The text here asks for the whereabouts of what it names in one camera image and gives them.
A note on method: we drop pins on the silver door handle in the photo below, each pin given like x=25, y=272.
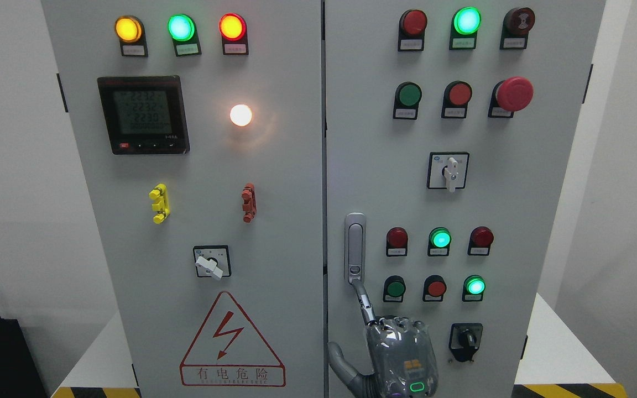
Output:
x=354, y=246

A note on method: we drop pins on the left grey cabinet door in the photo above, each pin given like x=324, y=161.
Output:
x=277, y=259

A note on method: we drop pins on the grey cabinet door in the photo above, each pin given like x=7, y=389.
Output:
x=378, y=166
x=277, y=259

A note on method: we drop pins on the right grey cabinet door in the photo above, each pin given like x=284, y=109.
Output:
x=378, y=166

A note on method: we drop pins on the red terminal connector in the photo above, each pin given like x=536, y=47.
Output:
x=249, y=205

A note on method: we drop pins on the red lamp middle left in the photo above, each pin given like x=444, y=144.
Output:
x=397, y=242

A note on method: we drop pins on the white lit indicator lamp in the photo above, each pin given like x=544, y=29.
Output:
x=241, y=115

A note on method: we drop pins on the green push button lower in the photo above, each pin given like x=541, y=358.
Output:
x=394, y=289

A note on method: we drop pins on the green push button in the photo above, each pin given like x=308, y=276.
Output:
x=406, y=101
x=394, y=289

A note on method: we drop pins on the green lit lamp middle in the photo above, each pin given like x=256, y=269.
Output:
x=439, y=241

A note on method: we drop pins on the green lit lamp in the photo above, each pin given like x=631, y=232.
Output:
x=464, y=28
x=439, y=241

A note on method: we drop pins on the green push button upper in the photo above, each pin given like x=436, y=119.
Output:
x=406, y=101

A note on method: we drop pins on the red push button lower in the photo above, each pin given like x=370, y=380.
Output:
x=434, y=288

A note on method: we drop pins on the red push button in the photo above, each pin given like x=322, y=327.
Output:
x=434, y=288
x=457, y=95

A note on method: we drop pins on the yellow terminal connector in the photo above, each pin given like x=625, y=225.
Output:
x=159, y=196

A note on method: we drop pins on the red lamp middle right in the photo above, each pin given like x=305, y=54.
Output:
x=480, y=241

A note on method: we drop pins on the red push button upper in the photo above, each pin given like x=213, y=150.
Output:
x=457, y=95

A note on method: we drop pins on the red electric hazard warning sign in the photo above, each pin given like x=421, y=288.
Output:
x=228, y=350

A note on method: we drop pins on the green lit button lower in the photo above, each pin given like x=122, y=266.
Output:
x=473, y=288

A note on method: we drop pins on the red lit indicator lamp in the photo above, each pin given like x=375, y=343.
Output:
x=234, y=34

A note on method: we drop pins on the black digital power meter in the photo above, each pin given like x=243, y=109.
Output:
x=144, y=115

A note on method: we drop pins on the red indicator lamp top right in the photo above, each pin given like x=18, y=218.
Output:
x=411, y=30

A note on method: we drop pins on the green indicator lamp top left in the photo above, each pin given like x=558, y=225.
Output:
x=183, y=32

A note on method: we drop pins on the red emergency stop mushroom button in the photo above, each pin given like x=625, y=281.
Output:
x=510, y=96

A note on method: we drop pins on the green lit lamp top right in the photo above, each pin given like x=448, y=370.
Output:
x=464, y=28

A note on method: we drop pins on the yellow indicator lamp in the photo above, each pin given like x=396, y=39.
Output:
x=131, y=35

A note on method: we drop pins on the dark red buzzer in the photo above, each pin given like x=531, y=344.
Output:
x=517, y=24

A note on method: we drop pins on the white rotary switch left door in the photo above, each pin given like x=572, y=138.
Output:
x=212, y=261

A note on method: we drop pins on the white rotary switch upper right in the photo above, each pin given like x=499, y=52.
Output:
x=447, y=171

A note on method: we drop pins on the black rotary knob switch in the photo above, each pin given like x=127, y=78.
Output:
x=465, y=340

